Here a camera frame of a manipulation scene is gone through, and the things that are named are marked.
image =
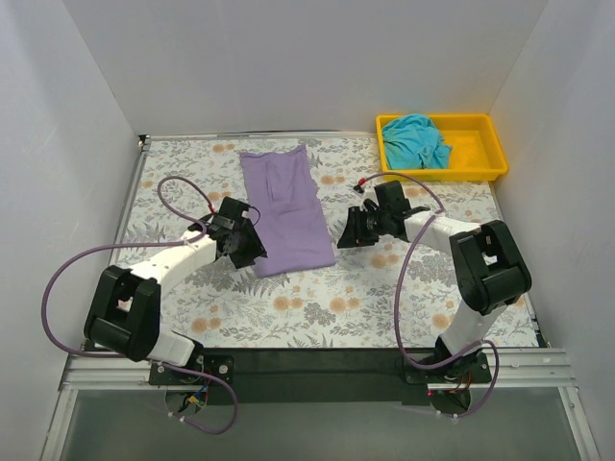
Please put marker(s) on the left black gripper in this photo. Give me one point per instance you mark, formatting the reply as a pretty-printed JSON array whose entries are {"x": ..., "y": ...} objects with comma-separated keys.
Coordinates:
[{"x": 247, "y": 245}]

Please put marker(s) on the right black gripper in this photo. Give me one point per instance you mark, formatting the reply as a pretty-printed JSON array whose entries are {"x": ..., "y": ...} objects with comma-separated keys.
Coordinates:
[{"x": 358, "y": 226}]

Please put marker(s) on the purple t shirt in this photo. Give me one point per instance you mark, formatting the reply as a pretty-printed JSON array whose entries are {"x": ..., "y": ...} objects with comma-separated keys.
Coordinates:
[{"x": 292, "y": 225}]

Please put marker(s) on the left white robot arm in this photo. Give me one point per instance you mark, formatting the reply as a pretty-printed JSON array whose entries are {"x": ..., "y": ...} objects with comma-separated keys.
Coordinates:
[{"x": 125, "y": 313}]

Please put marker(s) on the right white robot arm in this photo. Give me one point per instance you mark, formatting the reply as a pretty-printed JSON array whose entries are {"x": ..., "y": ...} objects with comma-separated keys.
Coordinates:
[{"x": 490, "y": 271}]

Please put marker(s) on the floral table mat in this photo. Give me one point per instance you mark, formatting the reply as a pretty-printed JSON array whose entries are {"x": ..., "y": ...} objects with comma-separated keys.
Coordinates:
[{"x": 348, "y": 305}]

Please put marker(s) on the teal t shirt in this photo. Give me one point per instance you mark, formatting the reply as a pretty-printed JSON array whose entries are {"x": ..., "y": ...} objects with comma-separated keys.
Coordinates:
[{"x": 413, "y": 142}]

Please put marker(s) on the yellow plastic bin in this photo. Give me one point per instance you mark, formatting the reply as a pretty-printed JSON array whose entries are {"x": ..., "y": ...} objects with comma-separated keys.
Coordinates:
[{"x": 476, "y": 156}]

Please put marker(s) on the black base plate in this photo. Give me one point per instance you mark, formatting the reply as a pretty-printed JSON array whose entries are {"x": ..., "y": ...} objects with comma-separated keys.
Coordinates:
[{"x": 331, "y": 375}]

